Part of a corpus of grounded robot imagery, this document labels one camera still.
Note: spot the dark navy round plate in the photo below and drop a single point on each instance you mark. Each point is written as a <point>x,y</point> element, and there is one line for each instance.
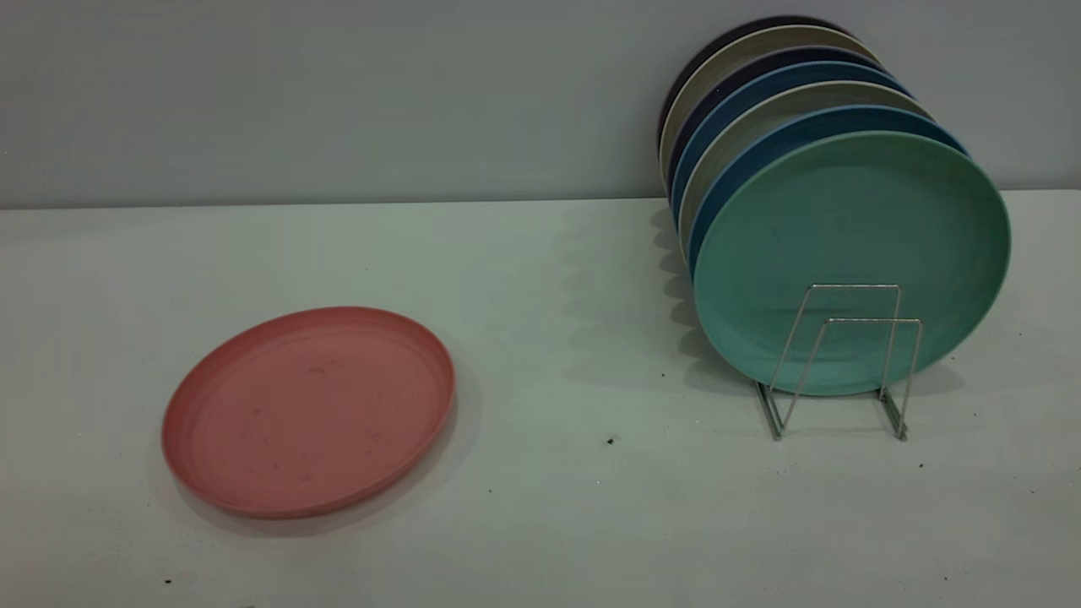
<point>760,61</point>

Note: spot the green round plate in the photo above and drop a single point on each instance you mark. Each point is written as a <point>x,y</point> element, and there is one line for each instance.
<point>844,219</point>

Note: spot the blue round plate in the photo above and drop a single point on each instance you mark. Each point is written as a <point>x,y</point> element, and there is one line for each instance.
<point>760,143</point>
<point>768,82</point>

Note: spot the dark purple round plate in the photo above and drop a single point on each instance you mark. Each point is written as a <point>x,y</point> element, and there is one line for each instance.
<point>716,46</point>

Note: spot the beige round plate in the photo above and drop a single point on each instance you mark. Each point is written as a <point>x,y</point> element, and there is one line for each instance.
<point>752,46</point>
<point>794,100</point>

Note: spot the pink round plate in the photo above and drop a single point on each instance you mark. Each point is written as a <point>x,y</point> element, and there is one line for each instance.
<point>312,405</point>

